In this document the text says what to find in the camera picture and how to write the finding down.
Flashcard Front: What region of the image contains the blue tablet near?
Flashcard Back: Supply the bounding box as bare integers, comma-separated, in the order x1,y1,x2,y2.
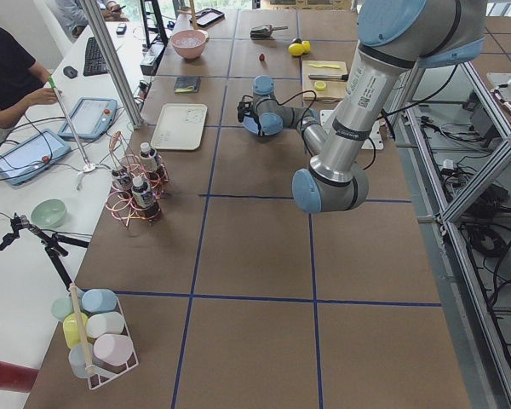
0,129,72,186

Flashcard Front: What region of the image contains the yellow lemon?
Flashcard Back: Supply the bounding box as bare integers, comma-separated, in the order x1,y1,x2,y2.
301,40,311,54
288,43,306,57

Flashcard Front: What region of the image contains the silver metal scoop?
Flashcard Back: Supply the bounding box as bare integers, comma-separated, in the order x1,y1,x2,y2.
250,24,289,39

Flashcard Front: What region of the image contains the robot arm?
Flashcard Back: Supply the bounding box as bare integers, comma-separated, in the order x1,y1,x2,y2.
238,1,486,213

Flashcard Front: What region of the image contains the person in black shirt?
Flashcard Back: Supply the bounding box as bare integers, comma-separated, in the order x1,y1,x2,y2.
0,27,58,130

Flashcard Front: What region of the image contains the white wire cup rack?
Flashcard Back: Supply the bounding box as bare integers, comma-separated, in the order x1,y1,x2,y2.
62,284,139,390

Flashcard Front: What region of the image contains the tea bottle lower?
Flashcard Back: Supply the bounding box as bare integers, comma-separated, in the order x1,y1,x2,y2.
131,176,161,220

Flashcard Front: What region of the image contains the white cup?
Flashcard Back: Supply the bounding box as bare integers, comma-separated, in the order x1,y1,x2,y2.
86,311,125,339

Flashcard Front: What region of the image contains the tea bottle right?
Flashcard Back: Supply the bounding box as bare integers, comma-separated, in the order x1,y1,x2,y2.
112,164,132,199

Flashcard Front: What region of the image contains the steel knife sharpener rod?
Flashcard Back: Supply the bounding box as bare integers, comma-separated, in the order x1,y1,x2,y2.
308,74,349,82

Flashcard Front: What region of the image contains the yellow plastic knife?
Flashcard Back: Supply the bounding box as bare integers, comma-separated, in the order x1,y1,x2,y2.
307,63,342,70

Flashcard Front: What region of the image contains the pink bowl with ice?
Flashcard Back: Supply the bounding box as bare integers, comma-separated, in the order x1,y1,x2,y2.
170,30,208,60

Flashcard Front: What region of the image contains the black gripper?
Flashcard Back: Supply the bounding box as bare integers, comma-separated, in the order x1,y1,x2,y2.
237,95,254,124

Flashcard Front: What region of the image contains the computer mouse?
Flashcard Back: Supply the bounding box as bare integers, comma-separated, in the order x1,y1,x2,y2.
63,66,78,79

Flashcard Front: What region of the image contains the copper wire bottle rack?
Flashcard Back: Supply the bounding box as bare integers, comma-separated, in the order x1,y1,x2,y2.
106,131,169,226

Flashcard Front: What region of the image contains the tea bottle left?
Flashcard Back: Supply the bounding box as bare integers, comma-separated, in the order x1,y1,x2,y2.
140,142,158,180

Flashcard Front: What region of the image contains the green bowl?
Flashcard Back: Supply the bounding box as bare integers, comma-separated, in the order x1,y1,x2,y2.
30,199,67,229

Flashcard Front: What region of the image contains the red cylinder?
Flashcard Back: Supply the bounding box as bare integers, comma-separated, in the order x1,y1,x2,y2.
0,361,39,393

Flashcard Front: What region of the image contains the yellow cup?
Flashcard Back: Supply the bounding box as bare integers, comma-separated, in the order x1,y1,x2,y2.
62,313,81,349

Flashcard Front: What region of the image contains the blue cup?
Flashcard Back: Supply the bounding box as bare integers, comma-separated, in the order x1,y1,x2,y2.
81,289,118,314

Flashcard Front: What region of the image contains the yellow lemon front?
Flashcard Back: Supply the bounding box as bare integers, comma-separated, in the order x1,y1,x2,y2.
288,43,306,57

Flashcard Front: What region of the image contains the aluminium frame post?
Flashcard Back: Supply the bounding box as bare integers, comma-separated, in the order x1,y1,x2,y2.
81,0,144,130

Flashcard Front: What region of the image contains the black keyboard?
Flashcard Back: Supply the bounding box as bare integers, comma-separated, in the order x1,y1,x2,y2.
83,37,108,77

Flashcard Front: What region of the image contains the grey yellow cleaning cloth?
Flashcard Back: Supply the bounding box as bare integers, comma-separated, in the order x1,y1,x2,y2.
174,76,201,94

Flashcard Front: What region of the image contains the lemon half slice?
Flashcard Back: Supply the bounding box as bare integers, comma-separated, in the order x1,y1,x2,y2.
313,81,327,91

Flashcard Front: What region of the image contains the black tripod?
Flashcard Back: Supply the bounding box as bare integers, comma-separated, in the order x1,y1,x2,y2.
0,214,90,295

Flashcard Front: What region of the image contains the pink cup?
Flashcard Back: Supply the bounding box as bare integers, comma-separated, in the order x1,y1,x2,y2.
93,334,134,366

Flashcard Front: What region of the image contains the wooden cutting board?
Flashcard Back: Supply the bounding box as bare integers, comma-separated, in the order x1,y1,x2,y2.
301,60,348,101

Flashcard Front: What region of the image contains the cream bear tray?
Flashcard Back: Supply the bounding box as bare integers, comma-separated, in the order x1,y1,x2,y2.
150,103,208,151

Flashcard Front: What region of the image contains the yellow lemon back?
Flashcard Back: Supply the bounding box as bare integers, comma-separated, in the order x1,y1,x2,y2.
301,40,311,54

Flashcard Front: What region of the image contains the tea bottle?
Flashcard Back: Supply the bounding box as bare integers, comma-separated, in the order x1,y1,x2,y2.
140,142,158,180
131,176,161,220
112,164,132,199

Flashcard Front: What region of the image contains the blue tablet far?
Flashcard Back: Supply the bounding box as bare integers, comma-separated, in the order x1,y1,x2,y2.
70,97,118,141

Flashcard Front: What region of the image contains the blue tablet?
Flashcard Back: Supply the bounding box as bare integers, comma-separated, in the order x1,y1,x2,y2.
0,129,72,186
70,97,118,141

